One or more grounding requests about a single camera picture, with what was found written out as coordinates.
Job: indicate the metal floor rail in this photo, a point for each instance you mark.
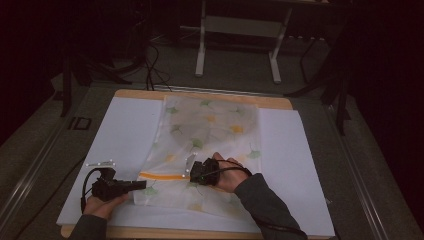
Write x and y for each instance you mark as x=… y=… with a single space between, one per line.
x=360 y=180
x=23 y=186

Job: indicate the black floor socket plate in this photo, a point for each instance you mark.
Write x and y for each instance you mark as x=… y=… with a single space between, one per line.
x=80 y=123

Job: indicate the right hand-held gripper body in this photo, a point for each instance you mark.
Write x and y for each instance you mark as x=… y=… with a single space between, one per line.
x=205 y=171

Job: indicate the black metal stand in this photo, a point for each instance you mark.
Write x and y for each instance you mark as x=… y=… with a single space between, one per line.
x=340 y=96
x=66 y=86

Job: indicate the white metal desk frame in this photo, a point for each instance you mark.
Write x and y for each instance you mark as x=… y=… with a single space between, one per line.
x=240 y=26

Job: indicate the leaf print mesh laundry bag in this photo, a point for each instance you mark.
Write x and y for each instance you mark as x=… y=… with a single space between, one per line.
x=196 y=133

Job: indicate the person's right hand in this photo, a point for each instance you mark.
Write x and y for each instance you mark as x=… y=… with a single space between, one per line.
x=233 y=176

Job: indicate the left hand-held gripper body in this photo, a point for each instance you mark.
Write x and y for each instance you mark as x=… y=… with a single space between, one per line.
x=103 y=186

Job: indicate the white table mat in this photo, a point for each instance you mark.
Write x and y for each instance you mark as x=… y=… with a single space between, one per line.
x=130 y=133

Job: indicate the person's left hand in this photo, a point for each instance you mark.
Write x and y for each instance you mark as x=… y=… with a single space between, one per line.
x=103 y=206

